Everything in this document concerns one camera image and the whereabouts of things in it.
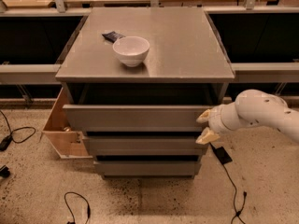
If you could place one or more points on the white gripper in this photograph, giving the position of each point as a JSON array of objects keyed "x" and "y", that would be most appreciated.
[{"x": 219, "y": 119}]

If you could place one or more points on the open cardboard box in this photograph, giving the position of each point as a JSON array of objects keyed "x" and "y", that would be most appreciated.
[{"x": 67, "y": 142}]

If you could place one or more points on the dark blue snack packet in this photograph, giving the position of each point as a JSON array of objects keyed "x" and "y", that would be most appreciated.
[{"x": 112, "y": 36}]

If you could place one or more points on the grey drawer cabinet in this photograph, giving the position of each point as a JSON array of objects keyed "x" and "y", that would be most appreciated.
[{"x": 185, "y": 66}]

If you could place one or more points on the white ceramic bowl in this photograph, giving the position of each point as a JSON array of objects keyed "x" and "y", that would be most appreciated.
[{"x": 131, "y": 50}]

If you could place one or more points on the grey drawer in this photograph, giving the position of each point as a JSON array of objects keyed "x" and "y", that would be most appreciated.
[
  {"x": 147, "y": 168},
  {"x": 134, "y": 118},
  {"x": 133, "y": 145}
]

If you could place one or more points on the grey metal rail frame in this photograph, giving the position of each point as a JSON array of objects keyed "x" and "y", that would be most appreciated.
[{"x": 54, "y": 35}]

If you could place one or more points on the grey top drawer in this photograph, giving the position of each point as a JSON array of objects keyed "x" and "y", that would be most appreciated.
[{"x": 134, "y": 118}]

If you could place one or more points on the black plug left edge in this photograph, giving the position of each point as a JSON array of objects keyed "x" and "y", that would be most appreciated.
[{"x": 4, "y": 172}]

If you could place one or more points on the grey middle drawer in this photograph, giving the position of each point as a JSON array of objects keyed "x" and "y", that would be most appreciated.
[{"x": 133, "y": 145}]

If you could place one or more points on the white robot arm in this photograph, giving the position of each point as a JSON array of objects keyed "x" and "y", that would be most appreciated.
[{"x": 250, "y": 108}]

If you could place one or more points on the grey bottom drawer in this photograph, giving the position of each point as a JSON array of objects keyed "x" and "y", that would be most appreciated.
[{"x": 147, "y": 168}]

